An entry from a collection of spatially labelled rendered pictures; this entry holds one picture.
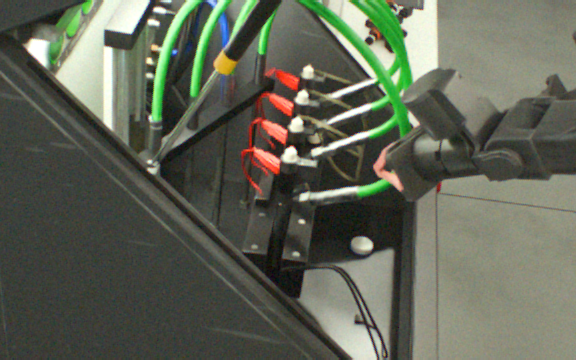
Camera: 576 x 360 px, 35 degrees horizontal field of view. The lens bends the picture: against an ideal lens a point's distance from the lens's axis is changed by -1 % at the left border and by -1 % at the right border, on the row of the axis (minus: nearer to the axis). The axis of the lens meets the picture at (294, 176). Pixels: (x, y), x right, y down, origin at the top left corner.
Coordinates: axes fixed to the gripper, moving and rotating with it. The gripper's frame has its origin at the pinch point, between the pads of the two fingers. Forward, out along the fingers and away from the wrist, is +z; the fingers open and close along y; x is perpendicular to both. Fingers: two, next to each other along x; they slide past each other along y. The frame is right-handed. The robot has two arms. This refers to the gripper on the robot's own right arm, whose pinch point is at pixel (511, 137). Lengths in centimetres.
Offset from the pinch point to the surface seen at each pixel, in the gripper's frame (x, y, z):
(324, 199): 17.9, 9.1, 19.4
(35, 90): 48, 43, 18
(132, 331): 46, 14, 33
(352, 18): -68, 13, 48
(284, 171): 9.4, 12.3, 28.8
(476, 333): -90, -90, 83
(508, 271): -123, -92, 81
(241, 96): -7.4, 21.7, 40.1
